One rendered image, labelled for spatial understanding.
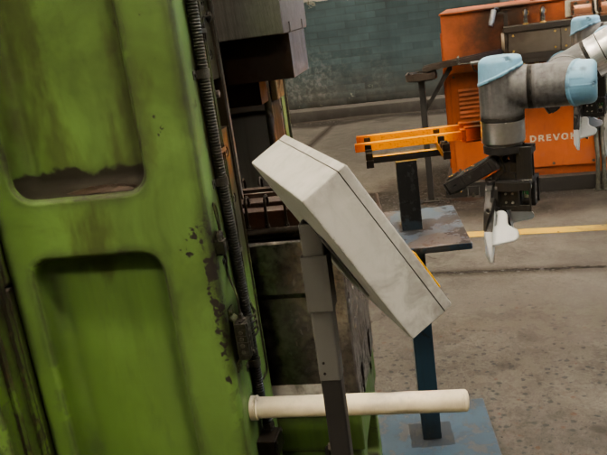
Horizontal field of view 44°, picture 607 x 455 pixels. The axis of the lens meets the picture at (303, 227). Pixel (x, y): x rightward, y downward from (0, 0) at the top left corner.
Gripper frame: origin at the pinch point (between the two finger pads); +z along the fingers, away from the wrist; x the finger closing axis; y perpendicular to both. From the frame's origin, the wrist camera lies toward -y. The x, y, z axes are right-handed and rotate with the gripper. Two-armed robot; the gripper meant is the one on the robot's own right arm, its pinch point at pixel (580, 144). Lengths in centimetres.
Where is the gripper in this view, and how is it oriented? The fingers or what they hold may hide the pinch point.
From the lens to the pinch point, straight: 227.8
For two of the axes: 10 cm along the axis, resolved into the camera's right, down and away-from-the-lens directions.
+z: 1.3, 9.5, 2.8
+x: 4.7, -3.1, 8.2
